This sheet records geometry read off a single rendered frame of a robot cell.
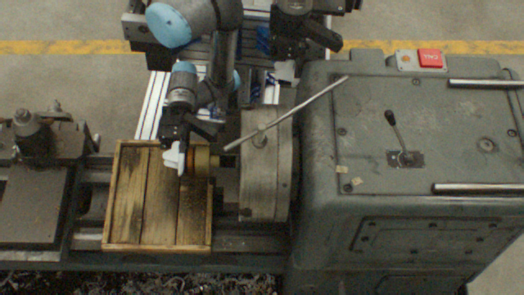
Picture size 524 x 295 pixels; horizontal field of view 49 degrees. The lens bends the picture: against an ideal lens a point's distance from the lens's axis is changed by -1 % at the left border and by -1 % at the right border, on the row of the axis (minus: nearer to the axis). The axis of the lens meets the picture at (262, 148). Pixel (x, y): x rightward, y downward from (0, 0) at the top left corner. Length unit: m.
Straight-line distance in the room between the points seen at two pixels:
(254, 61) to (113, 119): 1.13
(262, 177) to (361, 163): 0.24
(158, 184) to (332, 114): 0.59
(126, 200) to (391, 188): 0.78
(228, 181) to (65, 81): 1.84
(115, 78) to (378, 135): 1.97
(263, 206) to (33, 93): 1.98
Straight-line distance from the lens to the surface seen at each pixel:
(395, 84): 1.55
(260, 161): 1.40
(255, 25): 1.94
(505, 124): 1.57
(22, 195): 1.73
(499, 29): 3.71
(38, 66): 3.31
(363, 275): 1.79
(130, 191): 1.76
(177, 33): 1.42
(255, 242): 1.69
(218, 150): 1.53
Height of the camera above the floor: 2.42
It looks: 58 degrees down
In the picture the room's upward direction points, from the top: 5 degrees clockwise
